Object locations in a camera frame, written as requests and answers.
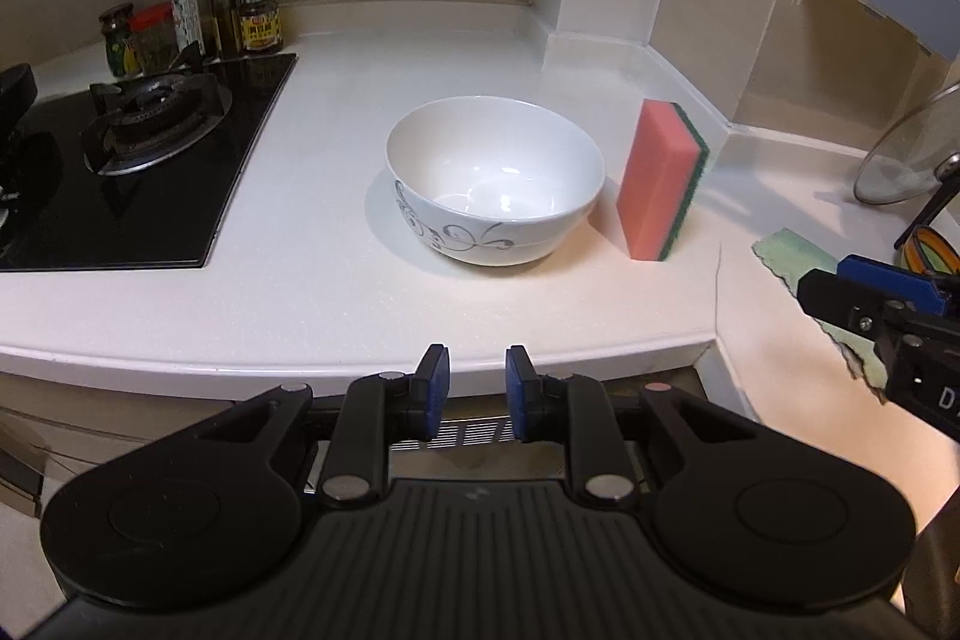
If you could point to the black glass gas cooktop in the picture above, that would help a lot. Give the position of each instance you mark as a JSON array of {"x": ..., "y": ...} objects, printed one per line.
[{"x": 225, "y": 160}]

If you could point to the black burner grate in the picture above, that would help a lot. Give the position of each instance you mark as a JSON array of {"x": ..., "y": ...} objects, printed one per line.
[{"x": 146, "y": 111}]

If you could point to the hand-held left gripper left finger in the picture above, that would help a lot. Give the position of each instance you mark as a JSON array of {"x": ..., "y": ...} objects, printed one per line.
[{"x": 439, "y": 385}]

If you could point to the yellow label sauce jar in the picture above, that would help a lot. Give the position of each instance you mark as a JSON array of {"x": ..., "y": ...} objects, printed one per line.
[{"x": 261, "y": 27}]

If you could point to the red lid jar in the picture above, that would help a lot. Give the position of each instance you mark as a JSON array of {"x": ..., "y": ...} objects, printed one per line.
[{"x": 154, "y": 40}]

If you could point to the glass pot lid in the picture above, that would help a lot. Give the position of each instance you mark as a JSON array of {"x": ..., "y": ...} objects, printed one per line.
[{"x": 911, "y": 153}]

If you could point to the green cloth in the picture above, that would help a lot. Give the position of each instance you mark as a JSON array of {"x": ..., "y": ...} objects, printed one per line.
[{"x": 795, "y": 254}]

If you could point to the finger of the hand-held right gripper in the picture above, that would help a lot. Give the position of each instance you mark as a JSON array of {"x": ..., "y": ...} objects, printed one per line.
[
  {"x": 832, "y": 302},
  {"x": 889, "y": 280}
]

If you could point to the black pot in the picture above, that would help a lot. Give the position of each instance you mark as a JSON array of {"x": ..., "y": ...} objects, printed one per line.
[{"x": 15, "y": 93}]

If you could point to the orange and green container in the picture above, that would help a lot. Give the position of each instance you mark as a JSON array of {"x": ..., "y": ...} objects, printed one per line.
[{"x": 934, "y": 254}]

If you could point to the dark lid green jar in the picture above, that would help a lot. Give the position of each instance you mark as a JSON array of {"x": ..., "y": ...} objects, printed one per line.
[{"x": 114, "y": 44}]

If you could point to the pink and green sponge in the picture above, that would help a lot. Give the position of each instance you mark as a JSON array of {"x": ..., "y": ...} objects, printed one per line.
[{"x": 652, "y": 183}]

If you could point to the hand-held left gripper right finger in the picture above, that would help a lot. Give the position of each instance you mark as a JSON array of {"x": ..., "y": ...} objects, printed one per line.
[{"x": 517, "y": 389}]

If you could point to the beige cabinet front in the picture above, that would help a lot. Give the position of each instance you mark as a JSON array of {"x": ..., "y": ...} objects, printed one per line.
[{"x": 75, "y": 415}]

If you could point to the white patterned bowl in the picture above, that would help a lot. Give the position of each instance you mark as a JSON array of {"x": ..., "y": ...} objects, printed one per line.
[{"x": 495, "y": 160}]

